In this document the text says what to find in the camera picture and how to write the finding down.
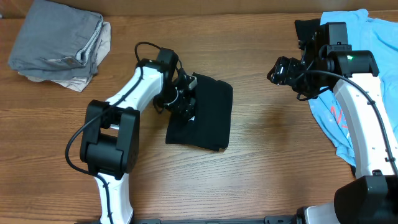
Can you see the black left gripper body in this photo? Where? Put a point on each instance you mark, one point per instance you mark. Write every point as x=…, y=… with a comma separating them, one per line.
x=177, y=101

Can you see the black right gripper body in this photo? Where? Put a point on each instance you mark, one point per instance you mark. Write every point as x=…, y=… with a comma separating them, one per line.
x=293, y=75

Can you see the black t-shirt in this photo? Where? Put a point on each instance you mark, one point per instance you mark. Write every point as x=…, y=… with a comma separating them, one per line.
x=210, y=128

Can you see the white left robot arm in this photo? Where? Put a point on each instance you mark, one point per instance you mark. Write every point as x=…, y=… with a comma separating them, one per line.
x=110, y=140

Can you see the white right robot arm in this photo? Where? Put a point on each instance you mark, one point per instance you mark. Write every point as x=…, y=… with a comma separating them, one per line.
x=329, y=63

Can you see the black garment under blue shirt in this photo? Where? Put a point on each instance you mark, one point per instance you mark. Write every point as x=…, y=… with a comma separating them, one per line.
x=305, y=29

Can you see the light blue t-shirt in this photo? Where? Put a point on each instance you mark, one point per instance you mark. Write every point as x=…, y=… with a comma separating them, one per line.
x=374, y=49

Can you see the beige folded garment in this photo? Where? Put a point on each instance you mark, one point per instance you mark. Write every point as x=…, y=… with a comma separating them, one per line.
x=69, y=72

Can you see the grey folded trousers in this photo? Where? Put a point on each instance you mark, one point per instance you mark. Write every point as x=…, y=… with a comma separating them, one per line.
x=56, y=42

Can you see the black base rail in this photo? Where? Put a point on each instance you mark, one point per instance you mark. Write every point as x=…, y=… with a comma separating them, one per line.
x=217, y=220

